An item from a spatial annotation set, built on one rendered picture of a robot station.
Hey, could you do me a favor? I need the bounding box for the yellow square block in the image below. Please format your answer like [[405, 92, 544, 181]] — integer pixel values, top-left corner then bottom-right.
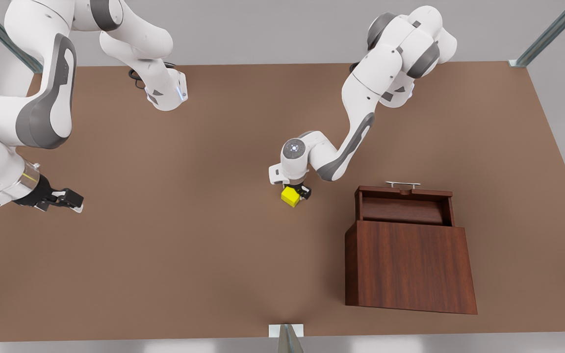
[[281, 186, 301, 208]]

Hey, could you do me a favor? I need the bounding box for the dark wooden cabinet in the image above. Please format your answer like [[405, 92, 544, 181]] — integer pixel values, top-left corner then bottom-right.
[[345, 220, 478, 315]]

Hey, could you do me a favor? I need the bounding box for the wooden drawer with silver handle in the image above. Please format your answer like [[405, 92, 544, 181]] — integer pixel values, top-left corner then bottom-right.
[[355, 181, 456, 227]]

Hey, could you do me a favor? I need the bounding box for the silver frame post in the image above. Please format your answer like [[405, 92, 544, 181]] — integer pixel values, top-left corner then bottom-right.
[[269, 324, 305, 353], [0, 0, 44, 74], [508, 0, 565, 68]]

